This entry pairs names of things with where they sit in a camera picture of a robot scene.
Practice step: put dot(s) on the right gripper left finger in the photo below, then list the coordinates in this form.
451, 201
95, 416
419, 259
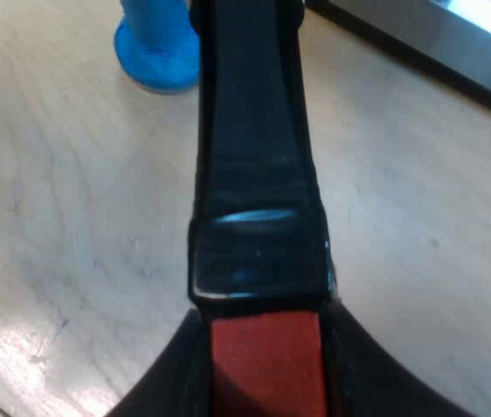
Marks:
171, 382

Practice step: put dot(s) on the bright blue tamper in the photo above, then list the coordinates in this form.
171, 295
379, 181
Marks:
154, 52

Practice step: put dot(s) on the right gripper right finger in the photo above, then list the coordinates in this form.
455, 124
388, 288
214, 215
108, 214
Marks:
371, 382

